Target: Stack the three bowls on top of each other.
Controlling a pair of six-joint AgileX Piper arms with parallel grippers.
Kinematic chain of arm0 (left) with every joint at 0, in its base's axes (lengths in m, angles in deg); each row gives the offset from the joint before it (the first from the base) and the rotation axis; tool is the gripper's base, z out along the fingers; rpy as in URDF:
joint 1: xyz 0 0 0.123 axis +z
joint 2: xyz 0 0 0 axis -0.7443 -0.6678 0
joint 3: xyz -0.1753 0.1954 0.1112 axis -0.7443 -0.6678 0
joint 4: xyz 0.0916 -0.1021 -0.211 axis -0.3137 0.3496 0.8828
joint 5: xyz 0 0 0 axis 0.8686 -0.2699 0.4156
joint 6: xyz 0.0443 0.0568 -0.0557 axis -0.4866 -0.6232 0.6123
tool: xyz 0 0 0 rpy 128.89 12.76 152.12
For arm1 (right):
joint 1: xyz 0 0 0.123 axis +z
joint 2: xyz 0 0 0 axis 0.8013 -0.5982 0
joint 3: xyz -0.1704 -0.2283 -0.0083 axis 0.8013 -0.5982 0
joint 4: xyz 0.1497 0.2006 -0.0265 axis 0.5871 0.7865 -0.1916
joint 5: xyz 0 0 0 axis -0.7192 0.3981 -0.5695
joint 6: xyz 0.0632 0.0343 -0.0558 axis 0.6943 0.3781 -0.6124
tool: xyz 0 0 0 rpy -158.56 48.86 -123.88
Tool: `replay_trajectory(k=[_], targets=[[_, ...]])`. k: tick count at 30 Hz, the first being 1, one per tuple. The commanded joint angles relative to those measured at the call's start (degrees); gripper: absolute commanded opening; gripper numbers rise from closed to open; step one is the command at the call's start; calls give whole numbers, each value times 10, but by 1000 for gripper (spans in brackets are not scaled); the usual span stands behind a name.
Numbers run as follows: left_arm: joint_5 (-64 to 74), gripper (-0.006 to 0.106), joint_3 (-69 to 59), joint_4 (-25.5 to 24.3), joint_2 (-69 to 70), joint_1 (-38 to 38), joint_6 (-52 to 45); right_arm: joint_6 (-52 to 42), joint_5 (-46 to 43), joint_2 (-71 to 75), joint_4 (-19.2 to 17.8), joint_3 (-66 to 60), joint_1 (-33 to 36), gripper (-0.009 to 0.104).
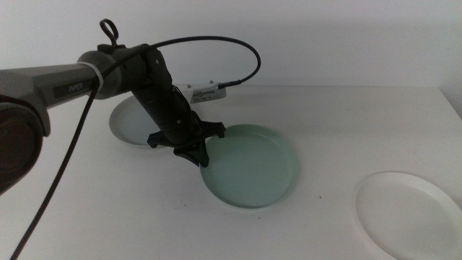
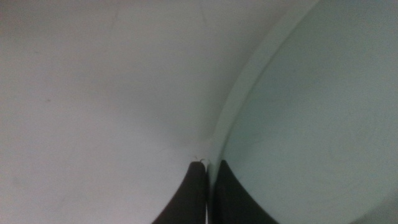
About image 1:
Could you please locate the grey shallow bowl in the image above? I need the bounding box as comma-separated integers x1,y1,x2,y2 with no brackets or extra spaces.
108,94,171,149

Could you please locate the pale green shallow bowl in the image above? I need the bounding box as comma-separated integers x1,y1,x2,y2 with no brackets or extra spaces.
199,123,300,210

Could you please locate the white shallow bowl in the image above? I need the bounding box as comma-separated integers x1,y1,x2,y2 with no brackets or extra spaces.
354,170,462,260

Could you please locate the white cable tie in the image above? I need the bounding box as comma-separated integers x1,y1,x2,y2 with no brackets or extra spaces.
76,61,105,92

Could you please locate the black cable loop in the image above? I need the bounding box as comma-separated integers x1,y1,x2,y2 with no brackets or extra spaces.
99,18,120,47

